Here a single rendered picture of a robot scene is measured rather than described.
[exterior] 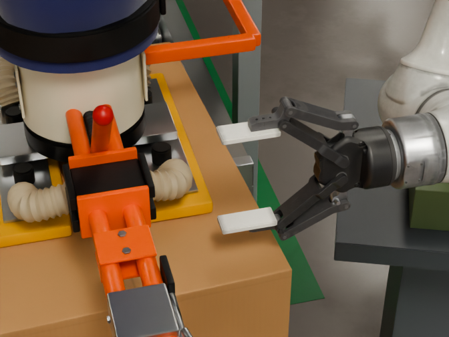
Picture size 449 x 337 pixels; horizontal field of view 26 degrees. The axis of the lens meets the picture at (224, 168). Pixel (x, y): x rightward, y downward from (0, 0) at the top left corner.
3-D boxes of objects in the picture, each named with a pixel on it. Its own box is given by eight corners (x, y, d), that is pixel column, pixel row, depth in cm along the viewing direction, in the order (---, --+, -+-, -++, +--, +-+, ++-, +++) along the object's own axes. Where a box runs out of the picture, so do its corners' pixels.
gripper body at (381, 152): (403, 144, 115) (329, 156, 113) (395, 200, 120) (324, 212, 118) (379, 109, 121) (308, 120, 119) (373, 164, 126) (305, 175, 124)
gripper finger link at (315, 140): (343, 170, 117) (351, 162, 117) (278, 130, 111) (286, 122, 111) (333, 152, 120) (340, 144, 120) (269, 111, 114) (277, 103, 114)
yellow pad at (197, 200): (101, 90, 155) (99, 63, 152) (163, 81, 157) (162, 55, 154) (140, 225, 129) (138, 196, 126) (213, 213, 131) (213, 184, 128)
